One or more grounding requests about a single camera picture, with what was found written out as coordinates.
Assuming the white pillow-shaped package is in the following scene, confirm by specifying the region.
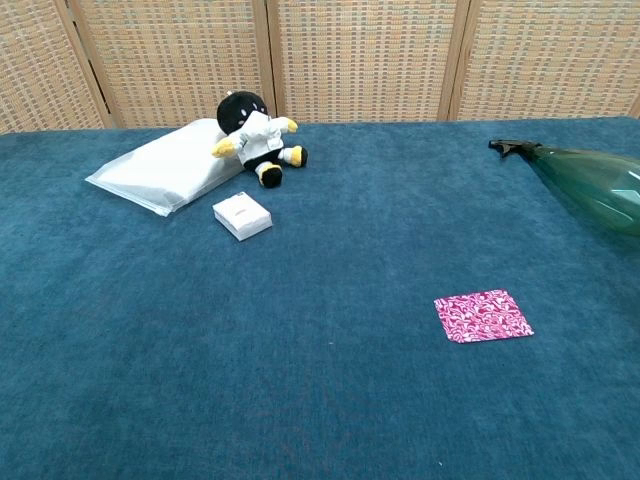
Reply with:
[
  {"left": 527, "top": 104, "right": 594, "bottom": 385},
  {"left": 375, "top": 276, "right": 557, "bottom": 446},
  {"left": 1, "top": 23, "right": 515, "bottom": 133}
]
[{"left": 84, "top": 118, "right": 246, "bottom": 217}]

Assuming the small white box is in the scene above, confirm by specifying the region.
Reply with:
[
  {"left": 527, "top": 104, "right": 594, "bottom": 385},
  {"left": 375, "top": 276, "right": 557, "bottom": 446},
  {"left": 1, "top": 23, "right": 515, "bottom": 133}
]
[{"left": 212, "top": 191, "right": 274, "bottom": 243}]

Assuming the pink patterned card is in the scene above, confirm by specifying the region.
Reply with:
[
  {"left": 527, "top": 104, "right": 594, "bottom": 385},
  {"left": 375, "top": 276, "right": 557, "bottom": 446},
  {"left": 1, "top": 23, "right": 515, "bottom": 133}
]
[{"left": 433, "top": 288, "right": 535, "bottom": 345}]

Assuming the woven rattan screen panel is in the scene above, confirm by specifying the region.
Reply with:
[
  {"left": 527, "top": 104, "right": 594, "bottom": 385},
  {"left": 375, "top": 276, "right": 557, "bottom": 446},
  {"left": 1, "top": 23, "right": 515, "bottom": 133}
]
[
  {"left": 0, "top": 0, "right": 114, "bottom": 134},
  {"left": 67, "top": 0, "right": 277, "bottom": 130},
  {"left": 447, "top": 0, "right": 640, "bottom": 121},
  {"left": 252, "top": 0, "right": 471, "bottom": 125}
]

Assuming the blue felt table cover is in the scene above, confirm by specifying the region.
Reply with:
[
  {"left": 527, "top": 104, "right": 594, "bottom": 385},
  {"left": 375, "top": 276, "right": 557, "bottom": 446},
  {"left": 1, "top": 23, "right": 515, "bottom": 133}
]
[{"left": 0, "top": 116, "right": 640, "bottom": 480}]

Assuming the black and white plush toy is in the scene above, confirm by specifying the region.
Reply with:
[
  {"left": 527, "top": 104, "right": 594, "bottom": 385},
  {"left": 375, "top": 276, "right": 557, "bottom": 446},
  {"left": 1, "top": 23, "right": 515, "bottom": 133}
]
[{"left": 210, "top": 90, "right": 309, "bottom": 190}]

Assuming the green spray bottle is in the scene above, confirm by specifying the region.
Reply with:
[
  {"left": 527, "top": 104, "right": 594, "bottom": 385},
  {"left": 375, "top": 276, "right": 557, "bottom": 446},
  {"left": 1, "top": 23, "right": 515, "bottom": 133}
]
[{"left": 488, "top": 139, "right": 640, "bottom": 251}]

